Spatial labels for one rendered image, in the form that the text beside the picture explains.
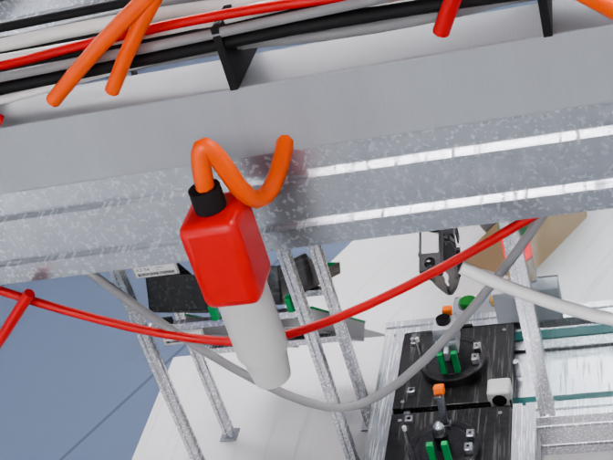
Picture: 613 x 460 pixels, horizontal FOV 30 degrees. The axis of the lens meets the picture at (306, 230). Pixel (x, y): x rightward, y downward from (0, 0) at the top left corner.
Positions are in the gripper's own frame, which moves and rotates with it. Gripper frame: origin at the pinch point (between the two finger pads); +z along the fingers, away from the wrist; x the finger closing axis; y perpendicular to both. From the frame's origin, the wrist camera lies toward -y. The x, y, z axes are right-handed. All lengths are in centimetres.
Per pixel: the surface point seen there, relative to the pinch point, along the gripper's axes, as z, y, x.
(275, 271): -28.9, -27.2, 24.8
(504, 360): 10.3, -11.8, -10.4
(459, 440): 8.3, -36.0, -2.8
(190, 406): 21, -5, 65
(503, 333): 10.3, -2.9, -9.7
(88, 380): 107, 115, 170
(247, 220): -101, -126, -14
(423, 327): 11.3, 3.3, 8.2
